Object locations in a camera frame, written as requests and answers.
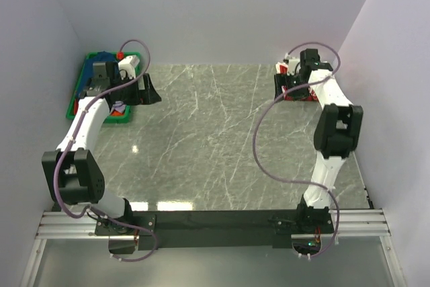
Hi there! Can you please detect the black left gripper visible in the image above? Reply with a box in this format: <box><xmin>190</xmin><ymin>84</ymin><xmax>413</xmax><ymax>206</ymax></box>
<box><xmin>112</xmin><ymin>73</ymin><xmax>161</xmax><ymax>106</ymax></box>

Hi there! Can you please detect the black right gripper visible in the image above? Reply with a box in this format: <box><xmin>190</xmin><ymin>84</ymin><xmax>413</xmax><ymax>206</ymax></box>
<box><xmin>273</xmin><ymin>71</ymin><xmax>310</xmax><ymax>103</ymax></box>

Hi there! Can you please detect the white t-shirt with red print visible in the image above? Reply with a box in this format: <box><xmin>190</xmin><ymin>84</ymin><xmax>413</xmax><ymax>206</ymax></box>
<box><xmin>274</xmin><ymin>60</ymin><xmax>318</xmax><ymax>102</ymax></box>

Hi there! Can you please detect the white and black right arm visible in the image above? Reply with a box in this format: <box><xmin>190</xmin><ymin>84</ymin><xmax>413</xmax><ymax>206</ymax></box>
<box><xmin>274</xmin><ymin>48</ymin><xmax>363</xmax><ymax>233</ymax></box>

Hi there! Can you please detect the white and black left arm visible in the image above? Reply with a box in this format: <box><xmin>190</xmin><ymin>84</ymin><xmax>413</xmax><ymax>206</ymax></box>
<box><xmin>42</xmin><ymin>54</ymin><xmax>161</xmax><ymax>235</ymax></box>

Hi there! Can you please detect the lavender t-shirt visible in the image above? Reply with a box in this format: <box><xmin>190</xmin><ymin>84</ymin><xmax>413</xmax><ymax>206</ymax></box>
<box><xmin>112</xmin><ymin>101</ymin><xmax>127</xmax><ymax>114</ymax></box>

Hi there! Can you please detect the orange t-shirt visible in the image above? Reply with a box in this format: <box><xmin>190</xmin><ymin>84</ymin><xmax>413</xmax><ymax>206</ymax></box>
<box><xmin>74</xmin><ymin>99</ymin><xmax>127</xmax><ymax>118</ymax></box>

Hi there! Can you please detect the navy blue t-shirt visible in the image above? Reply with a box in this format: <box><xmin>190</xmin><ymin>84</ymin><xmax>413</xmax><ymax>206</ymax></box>
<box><xmin>76</xmin><ymin>51</ymin><xmax>119</xmax><ymax>96</ymax></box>

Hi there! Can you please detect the green plastic crate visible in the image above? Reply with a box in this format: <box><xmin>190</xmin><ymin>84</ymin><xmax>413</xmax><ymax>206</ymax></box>
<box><xmin>66</xmin><ymin>51</ymin><xmax>142</xmax><ymax>124</ymax></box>

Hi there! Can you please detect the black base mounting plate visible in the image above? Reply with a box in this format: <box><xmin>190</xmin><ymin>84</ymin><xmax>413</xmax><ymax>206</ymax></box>
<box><xmin>93</xmin><ymin>210</ymin><xmax>335</xmax><ymax>256</ymax></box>

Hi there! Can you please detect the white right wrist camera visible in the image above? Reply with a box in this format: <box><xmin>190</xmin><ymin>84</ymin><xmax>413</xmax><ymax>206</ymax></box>
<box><xmin>284</xmin><ymin>54</ymin><xmax>300</xmax><ymax>75</ymax></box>

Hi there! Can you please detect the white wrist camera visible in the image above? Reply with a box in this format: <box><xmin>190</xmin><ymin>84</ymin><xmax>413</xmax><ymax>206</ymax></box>
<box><xmin>284</xmin><ymin>54</ymin><xmax>300</xmax><ymax>75</ymax></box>
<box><xmin>118</xmin><ymin>54</ymin><xmax>140</xmax><ymax>81</ymax></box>

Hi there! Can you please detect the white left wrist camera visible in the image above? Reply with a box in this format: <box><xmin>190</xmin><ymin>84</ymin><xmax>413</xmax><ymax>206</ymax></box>
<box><xmin>118</xmin><ymin>54</ymin><xmax>140</xmax><ymax>81</ymax></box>

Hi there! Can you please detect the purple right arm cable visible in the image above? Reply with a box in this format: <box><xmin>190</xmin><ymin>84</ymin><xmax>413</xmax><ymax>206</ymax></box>
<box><xmin>251</xmin><ymin>42</ymin><xmax>343</xmax><ymax>259</ymax></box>

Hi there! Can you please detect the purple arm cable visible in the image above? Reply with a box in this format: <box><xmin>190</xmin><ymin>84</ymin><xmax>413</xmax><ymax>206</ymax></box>
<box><xmin>251</xmin><ymin>42</ymin><xmax>343</xmax><ymax>259</ymax></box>
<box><xmin>53</xmin><ymin>38</ymin><xmax>159</xmax><ymax>263</ymax></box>

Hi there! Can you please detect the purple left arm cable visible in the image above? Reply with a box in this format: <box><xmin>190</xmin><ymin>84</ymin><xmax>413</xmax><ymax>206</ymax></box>
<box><xmin>53</xmin><ymin>38</ymin><xmax>159</xmax><ymax>263</ymax></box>

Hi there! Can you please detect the aluminium frame rail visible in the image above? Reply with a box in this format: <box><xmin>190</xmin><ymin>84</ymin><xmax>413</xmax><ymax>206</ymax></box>
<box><xmin>18</xmin><ymin>125</ymin><xmax>409</xmax><ymax>287</ymax></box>

